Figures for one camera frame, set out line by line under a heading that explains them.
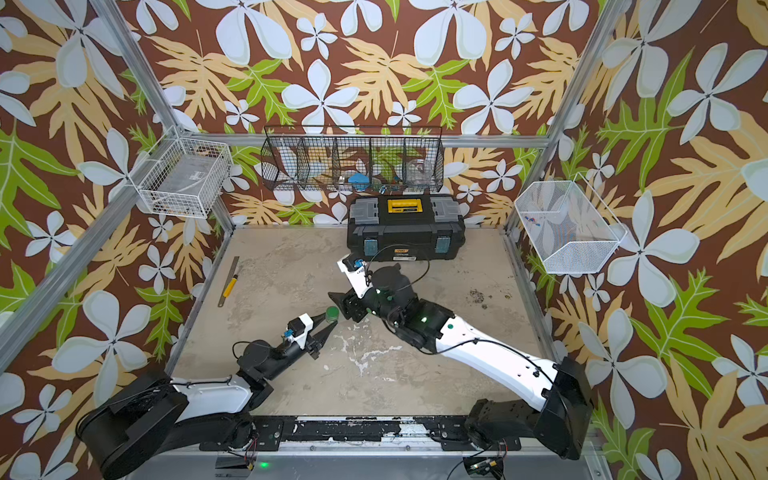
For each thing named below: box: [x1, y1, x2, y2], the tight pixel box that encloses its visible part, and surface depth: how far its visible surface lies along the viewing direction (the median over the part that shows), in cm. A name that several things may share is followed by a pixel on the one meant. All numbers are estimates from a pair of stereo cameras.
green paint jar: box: [326, 306, 341, 323], surface depth 75 cm
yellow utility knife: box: [223, 274, 239, 298], surface depth 103 cm
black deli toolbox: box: [347, 194, 466, 262], surface depth 101 cm
